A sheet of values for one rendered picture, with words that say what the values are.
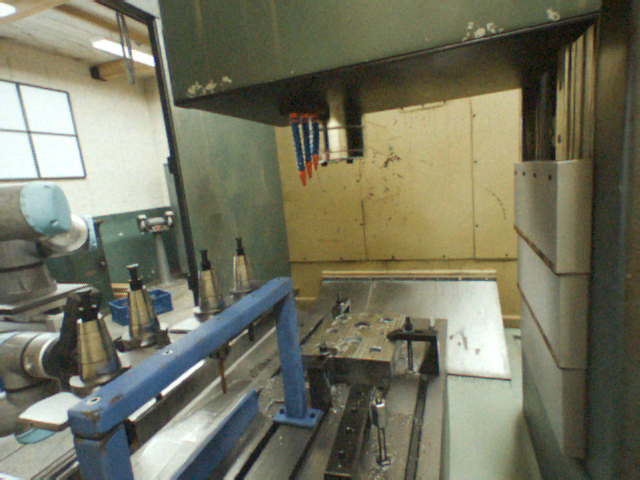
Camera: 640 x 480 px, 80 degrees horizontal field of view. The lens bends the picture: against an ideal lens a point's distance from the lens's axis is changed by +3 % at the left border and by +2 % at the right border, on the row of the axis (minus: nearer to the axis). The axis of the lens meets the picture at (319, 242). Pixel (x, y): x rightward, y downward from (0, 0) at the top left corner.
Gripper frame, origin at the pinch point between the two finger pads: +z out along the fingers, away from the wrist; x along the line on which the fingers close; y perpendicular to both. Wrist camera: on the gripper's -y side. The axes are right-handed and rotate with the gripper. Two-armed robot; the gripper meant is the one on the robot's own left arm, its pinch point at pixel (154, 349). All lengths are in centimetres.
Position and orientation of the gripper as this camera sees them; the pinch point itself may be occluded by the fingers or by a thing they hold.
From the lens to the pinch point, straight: 64.5
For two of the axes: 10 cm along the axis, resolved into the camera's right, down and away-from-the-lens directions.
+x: -3.4, 2.1, -9.2
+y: 1.2, 9.8, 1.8
